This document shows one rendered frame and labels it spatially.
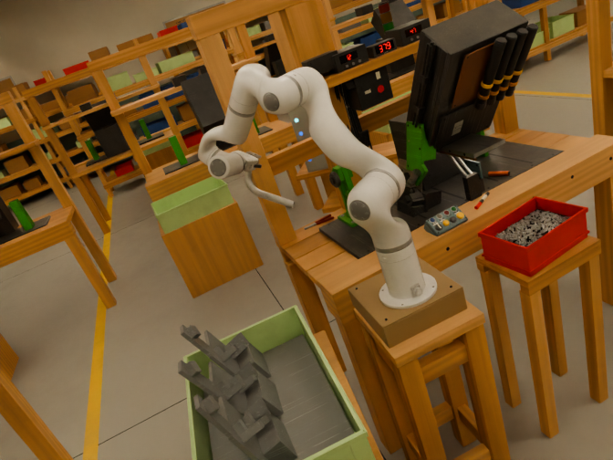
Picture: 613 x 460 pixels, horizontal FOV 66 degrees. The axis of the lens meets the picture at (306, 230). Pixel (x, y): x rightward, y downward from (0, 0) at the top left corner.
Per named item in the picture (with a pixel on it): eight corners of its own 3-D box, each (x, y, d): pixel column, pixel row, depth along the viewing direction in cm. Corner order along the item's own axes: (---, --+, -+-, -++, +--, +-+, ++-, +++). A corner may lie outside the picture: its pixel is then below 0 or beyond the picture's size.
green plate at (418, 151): (437, 170, 203) (438, 121, 195) (420, 173, 200) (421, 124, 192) (422, 166, 213) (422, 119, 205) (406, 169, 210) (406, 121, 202)
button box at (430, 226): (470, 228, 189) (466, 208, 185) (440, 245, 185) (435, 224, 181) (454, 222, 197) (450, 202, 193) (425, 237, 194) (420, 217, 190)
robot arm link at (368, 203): (418, 232, 148) (399, 162, 139) (394, 265, 135) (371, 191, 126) (384, 233, 155) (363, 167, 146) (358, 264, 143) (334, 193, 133)
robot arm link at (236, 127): (205, 92, 150) (192, 162, 172) (246, 119, 149) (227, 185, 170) (221, 82, 156) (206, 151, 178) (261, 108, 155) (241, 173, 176)
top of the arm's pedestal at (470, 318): (485, 322, 148) (483, 312, 146) (397, 369, 143) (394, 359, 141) (431, 279, 176) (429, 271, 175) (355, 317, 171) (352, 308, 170)
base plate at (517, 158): (565, 154, 215) (564, 150, 214) (361, 262, 190) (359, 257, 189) (497, 142, 252) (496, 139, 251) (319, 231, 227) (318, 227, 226)
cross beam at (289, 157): (485, 79, 254) (483, 63, 250) (271, 177, 224) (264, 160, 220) (479, 79, 258) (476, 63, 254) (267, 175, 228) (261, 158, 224)
